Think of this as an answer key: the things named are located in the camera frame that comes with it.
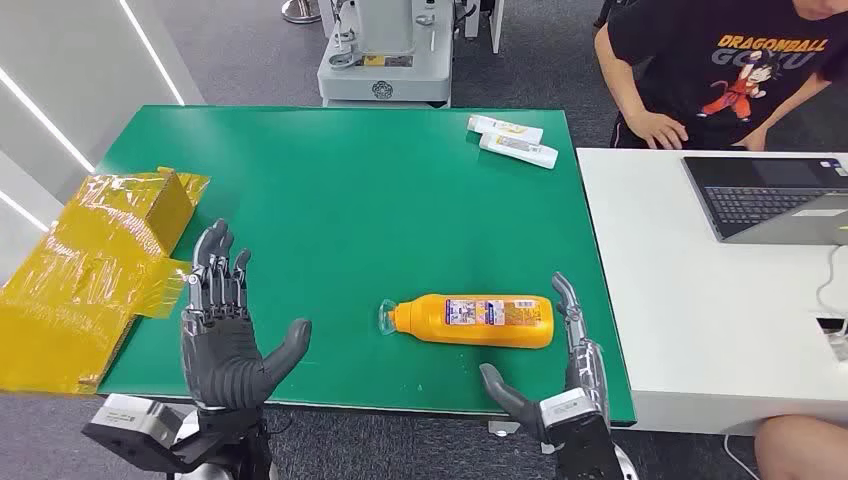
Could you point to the white table foot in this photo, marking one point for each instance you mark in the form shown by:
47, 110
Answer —
505, 428

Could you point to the person's bare knee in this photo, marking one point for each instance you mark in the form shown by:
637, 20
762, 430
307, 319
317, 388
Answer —
802, 450

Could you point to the chrome stand base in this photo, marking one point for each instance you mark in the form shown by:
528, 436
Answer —
301, 12

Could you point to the grey open laptop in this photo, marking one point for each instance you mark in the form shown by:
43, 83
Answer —
755, 199

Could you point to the orange plastic bottle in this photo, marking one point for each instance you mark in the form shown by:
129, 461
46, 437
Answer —
464, 334

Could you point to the yellow tape-wrapped cardboard box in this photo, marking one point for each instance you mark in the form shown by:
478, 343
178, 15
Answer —
79, 285

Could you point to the white machine base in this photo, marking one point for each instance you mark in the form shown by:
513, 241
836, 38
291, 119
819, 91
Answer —
397, 73

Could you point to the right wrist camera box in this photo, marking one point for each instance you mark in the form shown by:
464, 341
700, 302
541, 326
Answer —
570, 407

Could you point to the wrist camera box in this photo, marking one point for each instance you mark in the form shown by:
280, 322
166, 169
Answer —
132, 417
570, 407

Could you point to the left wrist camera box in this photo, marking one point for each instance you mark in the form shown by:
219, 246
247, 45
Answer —
132, 417

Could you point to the white tube with yellow print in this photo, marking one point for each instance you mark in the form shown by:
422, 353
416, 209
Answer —
503, 128
520, 151

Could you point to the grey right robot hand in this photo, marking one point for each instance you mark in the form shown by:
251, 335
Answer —
586, 368

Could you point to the white cabinet panel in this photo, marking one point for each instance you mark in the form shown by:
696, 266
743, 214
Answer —
493, 23

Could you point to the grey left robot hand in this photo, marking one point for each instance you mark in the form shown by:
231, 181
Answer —
222, 358

